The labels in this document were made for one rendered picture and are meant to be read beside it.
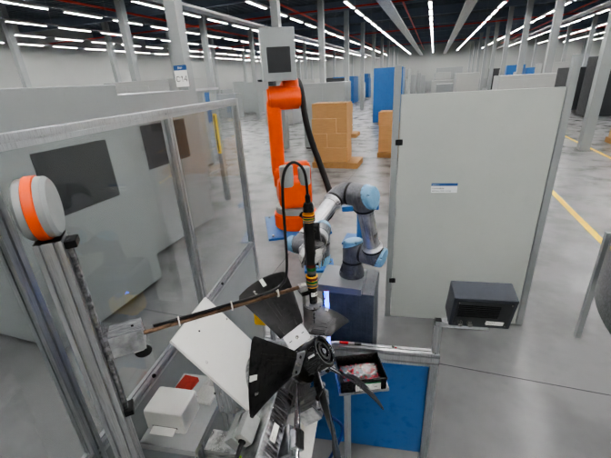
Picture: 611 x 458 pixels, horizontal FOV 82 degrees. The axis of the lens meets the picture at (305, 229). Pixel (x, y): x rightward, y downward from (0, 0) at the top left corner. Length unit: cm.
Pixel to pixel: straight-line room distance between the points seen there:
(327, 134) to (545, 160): 675
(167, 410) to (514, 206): 275
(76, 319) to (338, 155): 853
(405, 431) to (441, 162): 190
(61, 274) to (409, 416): 183
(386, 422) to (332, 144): 776
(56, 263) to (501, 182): 287
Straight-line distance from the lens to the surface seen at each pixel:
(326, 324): 154
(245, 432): 125
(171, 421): 165
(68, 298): 112
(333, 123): 921
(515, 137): 309
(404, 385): 210
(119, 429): 141
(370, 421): 232
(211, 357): 137
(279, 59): 502
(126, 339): 120
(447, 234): 321
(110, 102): 404
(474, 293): 173
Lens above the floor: 213
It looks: 23 degrees down
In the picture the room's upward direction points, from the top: 3 degrees counter-clockwise
